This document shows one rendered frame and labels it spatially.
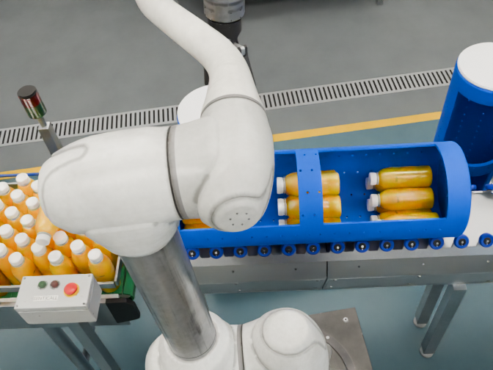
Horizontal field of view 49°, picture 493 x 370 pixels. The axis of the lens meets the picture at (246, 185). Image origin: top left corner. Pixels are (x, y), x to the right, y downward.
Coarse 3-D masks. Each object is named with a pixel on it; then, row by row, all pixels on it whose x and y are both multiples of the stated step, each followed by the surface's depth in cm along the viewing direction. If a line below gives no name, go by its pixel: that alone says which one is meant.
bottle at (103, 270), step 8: (104, 256) 161; (96, 264) 159; (104, 264) 160; (112, 264) 165; (96, 272) 161; (104, 272) 161; (112, 272) 165; (96, 280) 166; (104, 280) 164; (112, 280) 166; (120, 280) 172
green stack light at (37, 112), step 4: (40, 104) 182; (24, 108) 182; (32, 108) 181; (36, 108) 181; (40, 108) 183; (44, 108) 185; (28, 112) 183; (32, 112) 182; (36, 112) 183; (40, 112) 184; (44, 112) 185; (32, 116) 183; (36, 116) 184; (40, 116) 184
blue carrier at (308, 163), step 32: (288, 160) 172; (320, 160) 172; (352, 160) 173; (384, 160) 173; (416, 160) 173; (448, 160) 151; (320, 192) 151; (352, 192) 177; (448, 192) 149; (256, 224) 176; (320, 224) 153; (352, 224) 153; (384, 224) 152; (416, 224) 152; (448, 224) 152
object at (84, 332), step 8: (72, 328) 164; (80, 328) 164; (88, 328) 170; (80, 336) 169; (88, 336) 169; (96, 336) 177; (88, 344) 174; (96, 344) 176; (88, 352) 179; (96, 352) 179; (104, 352) 184; (96, 360) 185; (104, 360) 185; (112, 360) 192; (104, 368) 190; (112, 368) 192
